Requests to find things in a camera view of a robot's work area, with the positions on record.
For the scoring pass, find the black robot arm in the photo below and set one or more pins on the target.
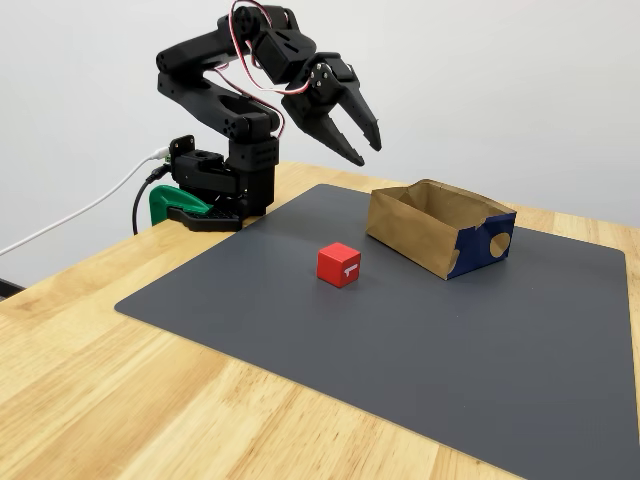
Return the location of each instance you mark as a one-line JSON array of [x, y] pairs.
[[200, 50]]

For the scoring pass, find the grey mat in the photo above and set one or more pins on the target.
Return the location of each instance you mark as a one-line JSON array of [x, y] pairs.
[[350, 350]]

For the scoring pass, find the dark object at table edge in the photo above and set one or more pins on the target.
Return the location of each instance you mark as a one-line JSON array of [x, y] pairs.
[[9, 289]]

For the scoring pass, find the green table clamp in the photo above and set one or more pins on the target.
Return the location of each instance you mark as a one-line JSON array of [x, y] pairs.
[[165, 202]]

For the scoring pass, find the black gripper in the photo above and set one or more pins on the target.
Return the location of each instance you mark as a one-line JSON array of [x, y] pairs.
[[311, 104]]

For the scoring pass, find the brown and blue paper box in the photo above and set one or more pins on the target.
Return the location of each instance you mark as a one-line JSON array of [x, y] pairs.
[[410, 230]]

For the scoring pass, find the red cube with white print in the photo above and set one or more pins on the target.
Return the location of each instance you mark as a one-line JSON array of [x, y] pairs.
[[335, 262]]

